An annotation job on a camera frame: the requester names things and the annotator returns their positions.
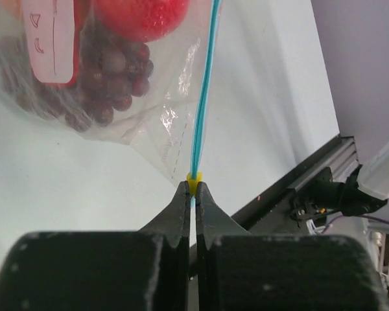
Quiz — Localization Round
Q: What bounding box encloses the red fake apple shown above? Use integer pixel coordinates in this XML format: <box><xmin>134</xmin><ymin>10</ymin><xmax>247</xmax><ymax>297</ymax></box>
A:
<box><xmin>93</xmin><ymin>0</ymin><xmax>190</xmax><ymax>43</ymax></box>

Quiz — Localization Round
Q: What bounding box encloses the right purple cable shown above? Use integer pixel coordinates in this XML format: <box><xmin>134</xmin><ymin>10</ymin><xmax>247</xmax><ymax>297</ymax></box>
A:
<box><xmin>320</xmin><ymin>187</ymin><xmax>389</xmax><ymax>234</ymax></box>

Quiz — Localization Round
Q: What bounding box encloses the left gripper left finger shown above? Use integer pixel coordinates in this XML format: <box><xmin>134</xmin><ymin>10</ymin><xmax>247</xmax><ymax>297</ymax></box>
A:
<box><xmin>0</xmin><ymin>181</ymin><xmax>191</xmax><ymax>310</ymax></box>

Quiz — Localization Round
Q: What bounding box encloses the clear zip top bag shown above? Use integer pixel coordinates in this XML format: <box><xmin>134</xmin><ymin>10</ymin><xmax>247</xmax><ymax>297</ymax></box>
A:
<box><xmin>0</xmin><ymin>0</ymin><xmax>224</xmax><ymax>208</ymax></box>

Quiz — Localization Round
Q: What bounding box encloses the dark fake grape bunch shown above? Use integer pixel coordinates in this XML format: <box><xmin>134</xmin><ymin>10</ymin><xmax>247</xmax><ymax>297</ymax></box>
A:
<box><xmin>0</xmin><ymin>34</ymin><xmax>154</xmax><ymax>132</ymax></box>

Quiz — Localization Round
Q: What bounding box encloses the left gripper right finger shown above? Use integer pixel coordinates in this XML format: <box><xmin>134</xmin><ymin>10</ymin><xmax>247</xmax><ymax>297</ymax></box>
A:
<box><xmin>196</xmin><ymin>182</ymin><xmax>389</xmax><ymax>310</ymax></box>

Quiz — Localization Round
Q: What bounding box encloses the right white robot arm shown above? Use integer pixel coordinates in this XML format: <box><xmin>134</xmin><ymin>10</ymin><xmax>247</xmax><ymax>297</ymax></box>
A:
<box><xmin>289</xmin><ymin>138</ymin><xmax>389</xmax><ymax>222</ymax></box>

